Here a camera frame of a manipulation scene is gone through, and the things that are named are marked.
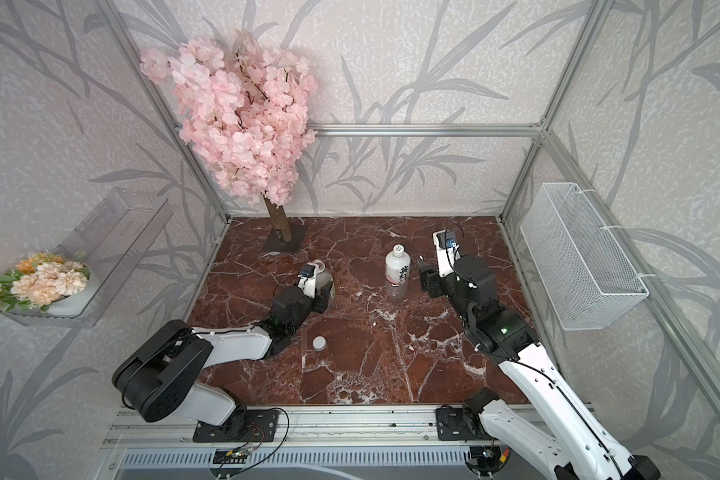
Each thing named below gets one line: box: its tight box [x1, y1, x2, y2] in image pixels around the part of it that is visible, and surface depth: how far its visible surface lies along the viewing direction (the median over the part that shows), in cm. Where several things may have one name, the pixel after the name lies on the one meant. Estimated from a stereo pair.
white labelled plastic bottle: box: [385, 244, 411, 300], surface depth 87 cm
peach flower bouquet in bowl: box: [0, 251, 99, 316], surface depth 50 cm
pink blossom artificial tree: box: [140, 30, 318, 243], surface depth 72 cm
